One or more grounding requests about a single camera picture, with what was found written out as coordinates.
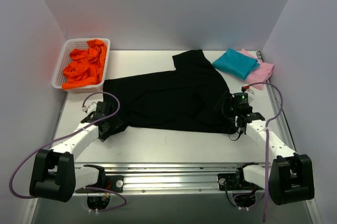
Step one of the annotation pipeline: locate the black t-shirt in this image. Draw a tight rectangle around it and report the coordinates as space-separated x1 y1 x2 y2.
103 50 236 135

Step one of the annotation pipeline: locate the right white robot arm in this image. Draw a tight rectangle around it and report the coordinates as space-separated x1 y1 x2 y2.
215 92 314 205

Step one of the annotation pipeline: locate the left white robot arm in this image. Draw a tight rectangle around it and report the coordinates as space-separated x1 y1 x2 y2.
29 101 121 202

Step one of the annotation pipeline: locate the folded pink t-shirt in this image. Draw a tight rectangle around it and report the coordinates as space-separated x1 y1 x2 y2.
236 49 274 90

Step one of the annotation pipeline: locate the folded teal t-shirt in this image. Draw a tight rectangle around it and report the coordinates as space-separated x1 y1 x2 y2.
212 48 260 80

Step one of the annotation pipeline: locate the orange crumpled t-shirt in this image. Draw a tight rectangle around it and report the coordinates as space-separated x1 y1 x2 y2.
62 39 107 90

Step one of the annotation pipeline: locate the white plastic laundry basket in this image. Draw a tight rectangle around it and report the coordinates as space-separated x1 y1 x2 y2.
52 38 110 93

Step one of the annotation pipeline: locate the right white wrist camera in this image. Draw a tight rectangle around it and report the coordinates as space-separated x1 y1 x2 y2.
241 86 255 104

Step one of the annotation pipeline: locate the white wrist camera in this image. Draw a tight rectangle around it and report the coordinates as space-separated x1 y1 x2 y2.
81 101 97 115
241 86 255 104

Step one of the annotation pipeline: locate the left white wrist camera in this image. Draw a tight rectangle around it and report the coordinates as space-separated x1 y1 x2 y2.
81 101 97 115

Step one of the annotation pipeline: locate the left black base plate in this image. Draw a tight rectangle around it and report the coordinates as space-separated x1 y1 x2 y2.
75 175 124 193

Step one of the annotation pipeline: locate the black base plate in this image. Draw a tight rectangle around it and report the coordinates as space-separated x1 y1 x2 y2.
217 173 263 191
75 175 124 193

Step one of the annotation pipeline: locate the aluminium rail frame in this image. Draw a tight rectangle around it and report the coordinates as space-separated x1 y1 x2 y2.
47 50 322 223

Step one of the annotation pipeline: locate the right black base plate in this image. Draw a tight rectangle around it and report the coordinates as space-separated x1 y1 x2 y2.
217 173 263 191

